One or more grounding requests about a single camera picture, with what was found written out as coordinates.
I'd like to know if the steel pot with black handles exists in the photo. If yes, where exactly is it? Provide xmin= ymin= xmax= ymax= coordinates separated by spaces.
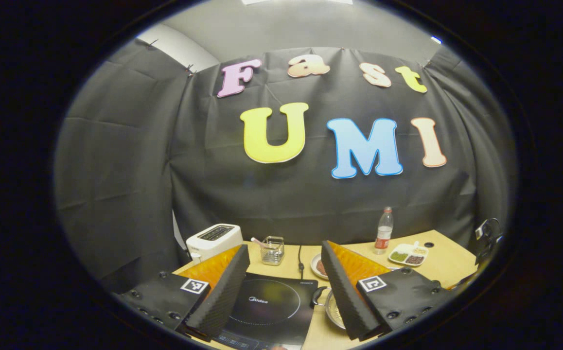
xmin=312 ymin=286 xmax=346 ymax=331

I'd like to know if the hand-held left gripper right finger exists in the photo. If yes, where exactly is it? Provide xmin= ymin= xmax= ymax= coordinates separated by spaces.
xmin=320 ymin=240 xmax=455 ymax=341

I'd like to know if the clear plastic water bottle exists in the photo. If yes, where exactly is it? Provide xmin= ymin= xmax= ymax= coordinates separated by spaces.
xmin=374 ymin=207 xmax=394 ymax=255

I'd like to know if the black induction cooktop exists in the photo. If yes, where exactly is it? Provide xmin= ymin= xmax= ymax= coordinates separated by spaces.
xmin=213 ymin=272 xmax=319 ymax=350

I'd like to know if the white toaster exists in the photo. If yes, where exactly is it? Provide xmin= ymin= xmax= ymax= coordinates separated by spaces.
xmin=186 ymin=224 xmax=244 ymax=263

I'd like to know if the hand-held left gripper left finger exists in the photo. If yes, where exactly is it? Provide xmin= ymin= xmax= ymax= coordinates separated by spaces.
xmin=116 ymin=244 xmax=251 ymax=341

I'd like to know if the clear glass holder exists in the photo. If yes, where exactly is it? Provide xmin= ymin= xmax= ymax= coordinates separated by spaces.
xmin=261 ymin=236 xmax=285 ymax=266

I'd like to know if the black backdrop cloth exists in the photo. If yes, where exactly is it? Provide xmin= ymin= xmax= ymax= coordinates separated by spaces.
xmin=53 ymin=38 xmax=518 ymax=292

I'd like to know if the white divided dish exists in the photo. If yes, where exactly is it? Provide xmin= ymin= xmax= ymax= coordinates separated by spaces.
xmin=388 ymin=242 xmax=429 ymax=267

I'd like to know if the ceiling light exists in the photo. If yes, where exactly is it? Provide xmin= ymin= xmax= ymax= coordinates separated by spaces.
xmin=240 ymin=0 xmax=355 ymax=5

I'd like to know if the round white plate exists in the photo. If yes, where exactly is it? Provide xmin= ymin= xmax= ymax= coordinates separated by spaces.
xmin=310 ymin=253 xmax=331 ymax=280

